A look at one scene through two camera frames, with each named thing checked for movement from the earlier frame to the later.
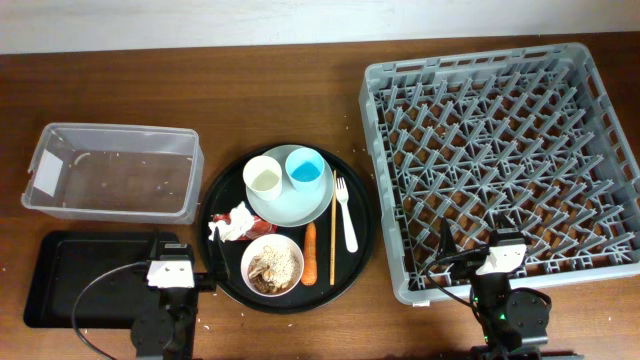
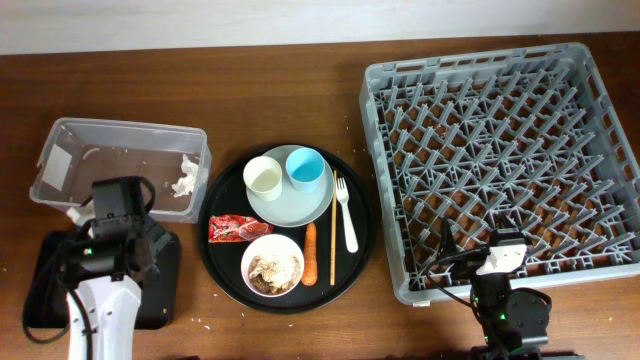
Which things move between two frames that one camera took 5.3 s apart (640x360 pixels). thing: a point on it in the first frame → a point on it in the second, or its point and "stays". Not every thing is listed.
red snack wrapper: (261, 227) stays
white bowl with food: (272, 265) stays
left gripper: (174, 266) → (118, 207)
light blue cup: (305, 166) stays
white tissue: (241, 221) → (185, 184)
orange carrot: (309, 270) stays
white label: (48, 173) → (57, 167)
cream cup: (263, 174) stays
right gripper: (448, 249) stays
